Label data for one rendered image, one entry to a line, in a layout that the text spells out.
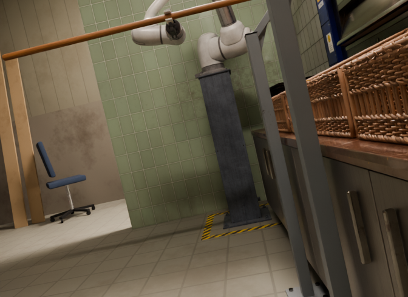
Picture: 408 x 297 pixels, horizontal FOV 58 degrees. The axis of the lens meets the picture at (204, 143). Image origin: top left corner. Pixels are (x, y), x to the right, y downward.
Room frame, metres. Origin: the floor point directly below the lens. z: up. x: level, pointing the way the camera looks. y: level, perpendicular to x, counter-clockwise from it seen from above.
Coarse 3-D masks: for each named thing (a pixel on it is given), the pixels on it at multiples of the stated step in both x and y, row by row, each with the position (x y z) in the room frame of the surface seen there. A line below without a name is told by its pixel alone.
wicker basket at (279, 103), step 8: (368, 48) 1.38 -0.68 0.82; (336, 64) 1.39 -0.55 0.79; (320, 72) 1.92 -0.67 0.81; (280, 96) 1.40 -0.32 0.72; (280, 104) 1.45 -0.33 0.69; (280, 112) 1.51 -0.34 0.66; (280, 120) 1.54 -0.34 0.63; (288, 120) 1.40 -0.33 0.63; (280, 128) 1.58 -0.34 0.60; (288, 128) 1.40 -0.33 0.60
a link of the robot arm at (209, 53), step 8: (208, 32) 2.46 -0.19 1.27; (200, 40) 2.44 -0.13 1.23; (208, 40) 2.42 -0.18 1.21; (216, 40) 2.40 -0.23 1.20; (200, 48) 2.44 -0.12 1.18; (208, 48) 2.41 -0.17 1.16; (216, 48) 2.39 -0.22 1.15; (200, 56) 2.45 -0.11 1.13; (208, 56) 2.42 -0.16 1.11; (216, 56) 2.41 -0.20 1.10; (200, 64) 2.48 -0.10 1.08; (208, 64) 2.43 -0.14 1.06
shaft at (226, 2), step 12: (228, 0) 1.67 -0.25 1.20; (240, 0) 1.67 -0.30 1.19; (180, 12) 1.68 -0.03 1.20; (192, 12) 1.68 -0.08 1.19; (132, 24) 1.69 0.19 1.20; (144, 24) 1.69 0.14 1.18; (84, 36) 1.70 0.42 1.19; (96, 36) 1.70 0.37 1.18; (36, 48) 1.71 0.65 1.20; (48, 48) 1.71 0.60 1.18
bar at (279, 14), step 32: (288, 0) 0.79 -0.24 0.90; (256, 32) 1.27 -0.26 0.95; (288, 32) 0.79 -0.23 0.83; (256, 64) 1.27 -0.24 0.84; (288, 64) 0.79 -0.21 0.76; (288, 96) 0.81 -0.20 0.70; (320, 160) 0.79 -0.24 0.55; (288, 192) 1.27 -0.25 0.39; (320, 192) 0.79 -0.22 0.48; (288, 224) 1.27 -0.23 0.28; (320, 224) 0.79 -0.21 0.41; (288, 288) 1.35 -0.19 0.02; (320, 288) 1.31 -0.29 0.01
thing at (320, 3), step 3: (318, 0) 2.14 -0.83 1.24; (321, 0) 2.10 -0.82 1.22; (318, 3) 2.16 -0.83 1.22; (321, 3) 2.11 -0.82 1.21; (324, 3) 2.06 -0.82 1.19; (318, 6) 2.17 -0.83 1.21; (321, 6) 2.12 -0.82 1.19; (324, 6) 2.07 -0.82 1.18; (318, 9) 2.18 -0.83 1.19; (321, 9) 2.13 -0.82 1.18; (324, 9) 2.08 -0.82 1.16; (321, 12) 2.14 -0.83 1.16
